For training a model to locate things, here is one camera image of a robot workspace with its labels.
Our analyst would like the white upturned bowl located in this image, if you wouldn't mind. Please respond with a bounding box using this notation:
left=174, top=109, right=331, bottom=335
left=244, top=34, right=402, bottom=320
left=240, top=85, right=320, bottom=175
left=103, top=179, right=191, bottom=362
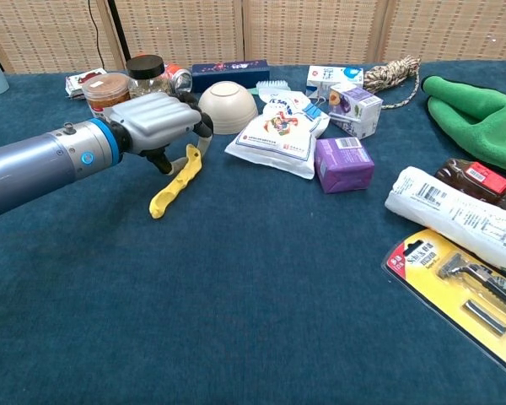
left=197, top=80, right=260, bottom=136

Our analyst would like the white-wrapped yellow-cap bottle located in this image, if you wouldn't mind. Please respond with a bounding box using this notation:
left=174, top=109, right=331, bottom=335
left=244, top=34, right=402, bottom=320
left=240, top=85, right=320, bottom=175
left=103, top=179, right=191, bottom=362
left=384, top=165, right=506, bottom=275

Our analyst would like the brown sauce bottle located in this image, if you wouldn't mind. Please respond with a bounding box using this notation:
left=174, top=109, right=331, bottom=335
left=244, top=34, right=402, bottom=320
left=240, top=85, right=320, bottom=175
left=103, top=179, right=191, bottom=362
left=433, top=158, right=506, bottom=216

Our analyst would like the black tripod pole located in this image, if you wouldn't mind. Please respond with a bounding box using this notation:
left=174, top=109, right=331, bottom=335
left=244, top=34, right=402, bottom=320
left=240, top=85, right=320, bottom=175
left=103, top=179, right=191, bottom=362
left=107, top=0, right=132, bottom=64

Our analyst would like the thin black hanging cable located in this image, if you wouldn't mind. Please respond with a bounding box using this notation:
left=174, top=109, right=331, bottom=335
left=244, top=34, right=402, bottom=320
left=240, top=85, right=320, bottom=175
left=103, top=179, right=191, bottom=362
left=87, top=0, right=110, bottom=71

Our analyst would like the black-lid glass seed jar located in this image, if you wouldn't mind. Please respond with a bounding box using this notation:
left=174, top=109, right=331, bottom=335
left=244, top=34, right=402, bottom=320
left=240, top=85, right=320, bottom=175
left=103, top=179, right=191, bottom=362
left=125, top=54, right=174, bottom=100

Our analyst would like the wrapped red cake snack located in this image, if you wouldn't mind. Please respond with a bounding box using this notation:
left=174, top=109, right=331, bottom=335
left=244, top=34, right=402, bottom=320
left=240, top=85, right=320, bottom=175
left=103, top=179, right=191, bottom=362
left=65, top=68, right=107, bottom=100

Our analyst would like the teal hair brush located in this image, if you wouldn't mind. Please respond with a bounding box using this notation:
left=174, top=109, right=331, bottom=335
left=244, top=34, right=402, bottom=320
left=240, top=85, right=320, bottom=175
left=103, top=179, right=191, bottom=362
left=248, top=78, right=294, bottom=96

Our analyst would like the clear tub brown paste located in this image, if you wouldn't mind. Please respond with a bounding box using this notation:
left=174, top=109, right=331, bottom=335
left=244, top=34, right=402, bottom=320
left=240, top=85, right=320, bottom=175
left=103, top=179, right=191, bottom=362
left=81, top=72, right=132, bottom=123

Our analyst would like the white printed powder bag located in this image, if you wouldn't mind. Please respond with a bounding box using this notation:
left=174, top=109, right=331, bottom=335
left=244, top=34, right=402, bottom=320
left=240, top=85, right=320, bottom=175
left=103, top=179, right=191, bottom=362
left=224, top=89, right=331, bottom=181

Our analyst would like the yellow razor blister pack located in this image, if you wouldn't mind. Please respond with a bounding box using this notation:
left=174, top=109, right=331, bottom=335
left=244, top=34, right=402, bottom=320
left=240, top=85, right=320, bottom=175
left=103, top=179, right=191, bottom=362
left=381, top=229, right=506, bottom=383

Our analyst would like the small purple drink carton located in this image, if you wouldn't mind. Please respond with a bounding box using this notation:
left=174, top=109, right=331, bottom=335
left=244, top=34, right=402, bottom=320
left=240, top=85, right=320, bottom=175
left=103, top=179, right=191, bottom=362
left=328, top=82, right=384, bottom=140

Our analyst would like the dark blue table cover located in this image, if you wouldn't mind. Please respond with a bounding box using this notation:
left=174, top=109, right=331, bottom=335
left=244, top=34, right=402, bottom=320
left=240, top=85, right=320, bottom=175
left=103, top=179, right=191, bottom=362
left=0, top=58, right=506, bottom=405

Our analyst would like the green microfiber cloth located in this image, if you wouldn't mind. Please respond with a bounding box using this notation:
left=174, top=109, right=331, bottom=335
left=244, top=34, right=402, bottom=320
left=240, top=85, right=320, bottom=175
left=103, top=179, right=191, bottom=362
left=421, top=75, right=506, bottom=186

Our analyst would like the bamboo folding screen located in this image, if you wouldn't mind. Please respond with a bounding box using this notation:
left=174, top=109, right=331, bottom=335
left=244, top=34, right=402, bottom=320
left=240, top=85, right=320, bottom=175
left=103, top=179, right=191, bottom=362
left=0, top=0, right=506, bottom=75

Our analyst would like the dark blue long box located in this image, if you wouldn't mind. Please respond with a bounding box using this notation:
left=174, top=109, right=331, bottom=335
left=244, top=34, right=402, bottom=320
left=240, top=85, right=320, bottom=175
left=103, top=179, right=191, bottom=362
left=191, top=59, right=271, bottom=94

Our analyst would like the purple soap box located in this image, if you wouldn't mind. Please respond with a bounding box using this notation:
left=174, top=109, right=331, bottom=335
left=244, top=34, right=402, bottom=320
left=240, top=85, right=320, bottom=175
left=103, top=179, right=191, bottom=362
left=314, top=136, right=375, bottom=195

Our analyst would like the coiled braided rope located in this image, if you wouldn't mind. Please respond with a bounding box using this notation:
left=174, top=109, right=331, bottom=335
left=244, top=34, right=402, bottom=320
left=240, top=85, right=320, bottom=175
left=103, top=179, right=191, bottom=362
left=362, top=55, right=423, bottom=110

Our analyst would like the white blue milk carton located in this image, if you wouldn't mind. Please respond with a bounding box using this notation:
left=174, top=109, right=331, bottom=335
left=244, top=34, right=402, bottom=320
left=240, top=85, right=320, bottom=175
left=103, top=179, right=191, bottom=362
left=305, top=65, right=365, bottom=99

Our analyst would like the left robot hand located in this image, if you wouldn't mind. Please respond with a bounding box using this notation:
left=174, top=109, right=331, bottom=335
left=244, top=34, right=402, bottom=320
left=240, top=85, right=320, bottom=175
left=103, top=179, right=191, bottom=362
left=109, top=91, right=215, bottom=175

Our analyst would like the blue binder clip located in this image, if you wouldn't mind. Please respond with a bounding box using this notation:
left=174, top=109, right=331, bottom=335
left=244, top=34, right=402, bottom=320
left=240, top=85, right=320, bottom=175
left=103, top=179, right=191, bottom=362
left=302, top=95, right=331, bottom=123

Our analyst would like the orange soda can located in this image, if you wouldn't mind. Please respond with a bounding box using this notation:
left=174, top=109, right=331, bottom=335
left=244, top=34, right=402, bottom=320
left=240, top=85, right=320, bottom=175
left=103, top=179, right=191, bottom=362
left=164, top=62, right=194, bottom=95

